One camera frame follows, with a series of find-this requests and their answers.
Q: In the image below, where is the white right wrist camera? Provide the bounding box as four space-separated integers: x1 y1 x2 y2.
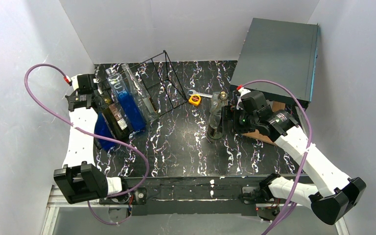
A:
236 86 251 109

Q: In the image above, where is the clear bottle with gold rim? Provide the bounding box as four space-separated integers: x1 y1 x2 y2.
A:
207 91 228 140

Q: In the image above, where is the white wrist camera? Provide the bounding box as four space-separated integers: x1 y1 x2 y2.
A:
236 86 251 109
64 75 78 90

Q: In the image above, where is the blue square glass bottle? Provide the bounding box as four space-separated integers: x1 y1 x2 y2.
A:
106 68 145 131

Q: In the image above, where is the aluminium frame rail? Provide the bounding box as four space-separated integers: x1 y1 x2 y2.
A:
40 185 104 235

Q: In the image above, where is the clear glass bottle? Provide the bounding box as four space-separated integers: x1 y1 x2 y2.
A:
121 63 159 123

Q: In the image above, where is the black wire wine rack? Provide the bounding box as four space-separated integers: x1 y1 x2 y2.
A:
94 49 189 150

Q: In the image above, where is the steel combination wrench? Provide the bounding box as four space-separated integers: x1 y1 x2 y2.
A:
188 90 212 98

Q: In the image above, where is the grey metal box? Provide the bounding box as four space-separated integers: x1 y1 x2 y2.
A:
230 18 320 109

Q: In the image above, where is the yellow tape measure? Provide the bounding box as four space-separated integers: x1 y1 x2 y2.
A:
188 94 202 106

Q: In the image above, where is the dark green wine bottle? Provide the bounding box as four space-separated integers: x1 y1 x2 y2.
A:
102 95 130 141

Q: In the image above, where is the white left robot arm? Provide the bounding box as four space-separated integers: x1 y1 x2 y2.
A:
53 74 123 204

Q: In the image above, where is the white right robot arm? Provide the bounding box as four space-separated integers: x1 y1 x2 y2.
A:
222 89 367 225

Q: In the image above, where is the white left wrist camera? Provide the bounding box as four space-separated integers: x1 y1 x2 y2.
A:
64 75 78 90

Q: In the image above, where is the blue bottle with silver cap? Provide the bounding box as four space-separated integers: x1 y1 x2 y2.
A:
94 113 116 152

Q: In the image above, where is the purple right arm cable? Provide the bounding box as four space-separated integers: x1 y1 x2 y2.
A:
239 79 313 235

